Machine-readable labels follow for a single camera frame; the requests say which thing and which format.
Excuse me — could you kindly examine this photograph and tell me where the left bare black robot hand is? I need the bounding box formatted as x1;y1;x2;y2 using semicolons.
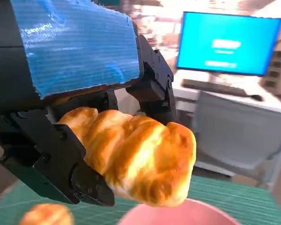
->
0;0;178;207

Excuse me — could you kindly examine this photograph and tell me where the square golden toy bread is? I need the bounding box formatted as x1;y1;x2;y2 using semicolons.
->
57;106;197;208

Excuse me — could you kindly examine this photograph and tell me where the round toy bread bun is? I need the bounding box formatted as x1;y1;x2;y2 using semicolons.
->
18;203;75;225

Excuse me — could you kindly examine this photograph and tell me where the pink bowl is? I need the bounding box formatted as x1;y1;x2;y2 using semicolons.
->
116;198;242;225

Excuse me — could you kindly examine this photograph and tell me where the black keyboard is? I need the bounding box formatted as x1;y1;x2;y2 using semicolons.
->
181;78;249;98

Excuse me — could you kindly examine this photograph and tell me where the blue screen monitor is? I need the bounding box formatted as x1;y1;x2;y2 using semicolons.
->
176;11;281;77

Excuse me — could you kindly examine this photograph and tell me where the brown shelf unit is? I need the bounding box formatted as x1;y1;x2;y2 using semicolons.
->
261;39;281;96

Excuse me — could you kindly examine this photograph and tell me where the white desk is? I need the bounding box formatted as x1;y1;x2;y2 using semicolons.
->
172;69;281;116

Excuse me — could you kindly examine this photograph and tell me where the green cutting mat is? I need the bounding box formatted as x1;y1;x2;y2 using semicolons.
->
0;175;281;225

